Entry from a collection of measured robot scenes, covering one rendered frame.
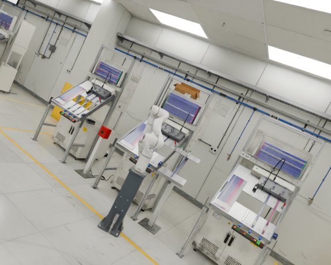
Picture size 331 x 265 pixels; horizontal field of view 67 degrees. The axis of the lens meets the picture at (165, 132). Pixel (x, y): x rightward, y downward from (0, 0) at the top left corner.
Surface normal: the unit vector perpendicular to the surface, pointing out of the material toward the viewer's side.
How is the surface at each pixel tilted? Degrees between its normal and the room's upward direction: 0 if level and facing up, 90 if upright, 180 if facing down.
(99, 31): 90
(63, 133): 90
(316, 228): 90
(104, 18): 90
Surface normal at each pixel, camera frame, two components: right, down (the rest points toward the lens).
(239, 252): -0.41, -0.11
